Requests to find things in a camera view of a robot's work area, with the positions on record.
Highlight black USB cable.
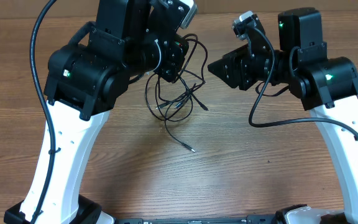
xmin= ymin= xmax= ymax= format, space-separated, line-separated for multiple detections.
xmin=144 ymin=33 xmax=209 ymax=123

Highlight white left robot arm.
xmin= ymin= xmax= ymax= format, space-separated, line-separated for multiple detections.
xmin=4 ymin=1 xmax=197 ymax=224

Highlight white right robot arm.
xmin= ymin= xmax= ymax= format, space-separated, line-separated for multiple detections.
xmin=208 ymin=7 xmax=358 ymax=223

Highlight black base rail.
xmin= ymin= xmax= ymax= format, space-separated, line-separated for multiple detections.
xmin=98 ymin=203 xmax=334 ymax=224

